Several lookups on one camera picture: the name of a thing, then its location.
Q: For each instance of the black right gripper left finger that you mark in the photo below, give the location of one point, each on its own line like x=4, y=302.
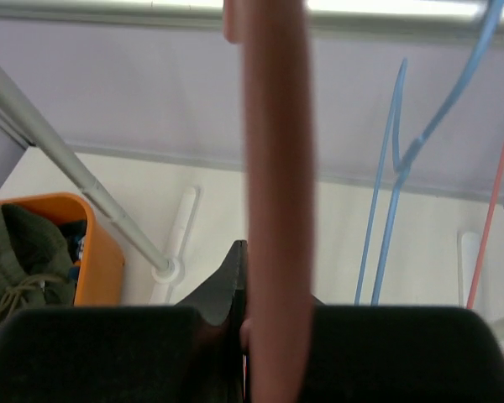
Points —
x=188, y=352

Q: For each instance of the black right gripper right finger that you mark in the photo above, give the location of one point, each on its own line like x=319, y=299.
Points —
x=402, y=354

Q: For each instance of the pink hanger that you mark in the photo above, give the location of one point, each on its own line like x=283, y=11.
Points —
x=278, y=131
x=485, y=235

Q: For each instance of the colourful patterned shorts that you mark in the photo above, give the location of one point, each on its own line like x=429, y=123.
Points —
x=75, y=235

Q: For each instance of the olive green shorts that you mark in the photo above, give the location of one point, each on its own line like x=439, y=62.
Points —
x=35, y=262

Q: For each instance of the blue hanger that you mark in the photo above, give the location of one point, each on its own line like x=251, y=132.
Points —
x=402, y=163

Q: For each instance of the orange plastic basket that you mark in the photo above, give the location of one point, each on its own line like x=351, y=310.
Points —
x=102, y=263

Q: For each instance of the metal clothes rack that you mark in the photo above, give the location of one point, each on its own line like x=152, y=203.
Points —
x=147, y=126

